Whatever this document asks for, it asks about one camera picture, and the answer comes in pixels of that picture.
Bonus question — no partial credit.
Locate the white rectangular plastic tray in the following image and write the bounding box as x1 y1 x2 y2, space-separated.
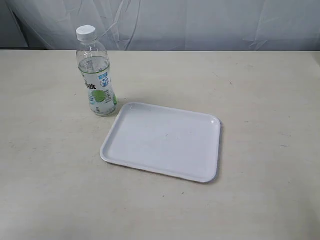
100 102 221 183

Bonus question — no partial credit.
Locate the white backdrop cloth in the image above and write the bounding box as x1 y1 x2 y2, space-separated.
0 0 320 51

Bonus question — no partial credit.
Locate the clear plastic bottle white cap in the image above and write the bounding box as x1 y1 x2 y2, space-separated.
76 25 118 116

